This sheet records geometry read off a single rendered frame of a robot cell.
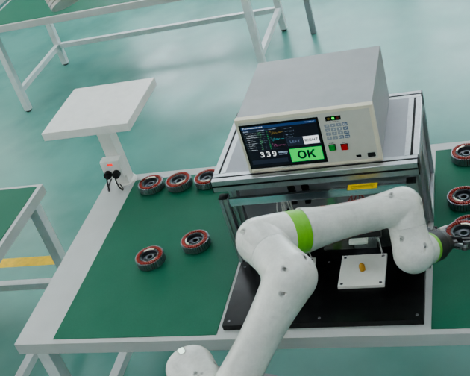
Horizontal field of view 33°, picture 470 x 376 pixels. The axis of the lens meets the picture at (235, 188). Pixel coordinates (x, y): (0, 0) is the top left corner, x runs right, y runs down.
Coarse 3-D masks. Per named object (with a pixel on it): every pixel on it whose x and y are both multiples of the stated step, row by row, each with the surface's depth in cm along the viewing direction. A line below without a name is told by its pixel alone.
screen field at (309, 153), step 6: (294, 150) 249; (300, 150) 249; (306, 150) 248; (312, 150) 248; (318, 150) 247; (294, 156) 251; (300, 156) 250; (306, 156) 250; (312, 156) 249; (318, 156) 249
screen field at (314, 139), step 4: (304, 136) 245; (308, 136) 245; (312, 136) 245; (316, 136) 244; (288, 140) 247; (292, 140) 247; (296, 140) 247; (300, 140) 246; (304, 140) 246; (308, 140) 246; (312, 140) 246; (316, 140) 245; (288, 144) 248; (292, 144) 248; (296, 144) 248; (300, 144) 247
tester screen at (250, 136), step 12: (312, 120) 241; (252, 132) 248; (264, 132) 248; (276, 132) 247; (288, 132) 246; (300, 132) 245; (312, 132) 244; (252, 144) 251; (264, 144) 250; (276, 144) 249; (312, 144) 246; (252, 156) 254; (288, 156) 251; (324, 156) 248
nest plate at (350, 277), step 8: (344, 256) 264; (352, 256) 263; (360, 256) 262; (368, 256) 261; (376, 256) 260; (384, 256) 259; (344, 264) 261; (352, 264) 260; (368, 264) 258; (376, 264) 256; (384, 264) 255; (344, 272) 257; (352, 272) 256; (360, 272) 255; (368, 272) 254; (376, 272) 253; (384, 272) 252; (344, 280) 254; (352, 280) 253; (360, 280) 252; (368, 280) 252; (376, 280) 251; (384, 280) 250; (344, 288) 253; (352, 288) 252
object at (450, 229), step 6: (456, 222) 242; (462, 222) 241; (468, 222) 240; (450, 228) 240; (456, 228) 241; (462, 228) 242; (468, 228) 241; (450, 234) 238; (456, 234) 241; (462, 234) 240; (468, 234) 237
